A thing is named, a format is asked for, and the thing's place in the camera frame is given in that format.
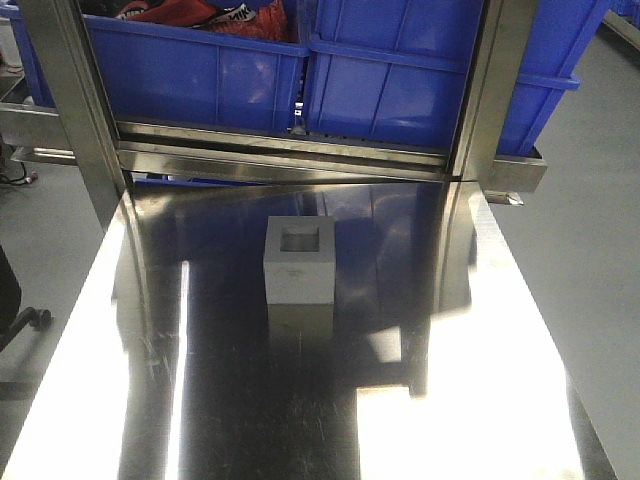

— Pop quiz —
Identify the gray square base block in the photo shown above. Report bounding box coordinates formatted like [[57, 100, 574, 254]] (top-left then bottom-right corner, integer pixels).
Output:
[[263, 216, 336, 305]]

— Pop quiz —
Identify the left blue bin with clothes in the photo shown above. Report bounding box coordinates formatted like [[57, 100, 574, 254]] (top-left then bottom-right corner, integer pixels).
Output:
[[0, 0, 311, 132]]

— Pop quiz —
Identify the black chair base caster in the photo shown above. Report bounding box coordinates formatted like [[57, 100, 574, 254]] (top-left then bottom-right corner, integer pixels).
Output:
[[1, 307, 52, 350]]

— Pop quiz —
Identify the red Nike clothing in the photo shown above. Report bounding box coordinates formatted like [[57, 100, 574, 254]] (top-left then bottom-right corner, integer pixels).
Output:
[[79, 0, 296, 43]]

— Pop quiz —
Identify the stainless steel rack frame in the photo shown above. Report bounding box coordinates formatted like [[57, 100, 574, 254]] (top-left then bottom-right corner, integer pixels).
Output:
[[1, 1, 545, 227]]

